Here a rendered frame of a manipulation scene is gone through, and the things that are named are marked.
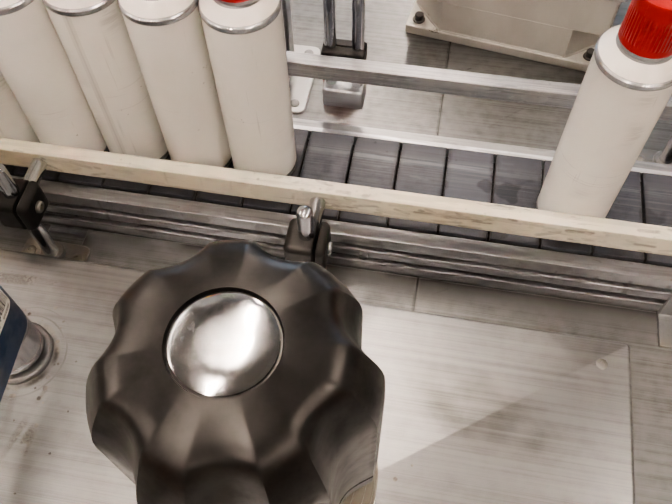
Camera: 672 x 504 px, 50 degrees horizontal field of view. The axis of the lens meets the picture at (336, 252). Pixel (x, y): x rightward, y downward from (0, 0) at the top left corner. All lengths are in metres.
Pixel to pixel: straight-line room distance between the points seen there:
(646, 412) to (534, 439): 0.11
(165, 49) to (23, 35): 0.09
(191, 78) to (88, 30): 0.07
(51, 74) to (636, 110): 0.38
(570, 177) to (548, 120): 0.19
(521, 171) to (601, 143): 0.12
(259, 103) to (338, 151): 0.11
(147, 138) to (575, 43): 0.41
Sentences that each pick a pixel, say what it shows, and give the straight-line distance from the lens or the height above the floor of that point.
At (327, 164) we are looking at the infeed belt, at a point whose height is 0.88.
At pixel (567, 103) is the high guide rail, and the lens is 0.55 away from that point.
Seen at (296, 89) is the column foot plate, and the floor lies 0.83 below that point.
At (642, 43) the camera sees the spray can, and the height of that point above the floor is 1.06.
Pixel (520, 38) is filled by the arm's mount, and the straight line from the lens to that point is 0.75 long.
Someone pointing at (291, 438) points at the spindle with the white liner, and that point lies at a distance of 0.17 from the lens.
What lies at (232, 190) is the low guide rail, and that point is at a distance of 0.55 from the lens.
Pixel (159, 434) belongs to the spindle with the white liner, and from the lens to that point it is 0.18.
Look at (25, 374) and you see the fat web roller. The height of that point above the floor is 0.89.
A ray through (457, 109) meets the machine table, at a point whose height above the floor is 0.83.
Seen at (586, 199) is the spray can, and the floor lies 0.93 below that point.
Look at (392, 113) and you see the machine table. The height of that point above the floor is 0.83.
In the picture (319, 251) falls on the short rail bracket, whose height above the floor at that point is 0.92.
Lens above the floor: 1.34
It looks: 59 degrees down
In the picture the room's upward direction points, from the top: 2 degrees counter-clockwise
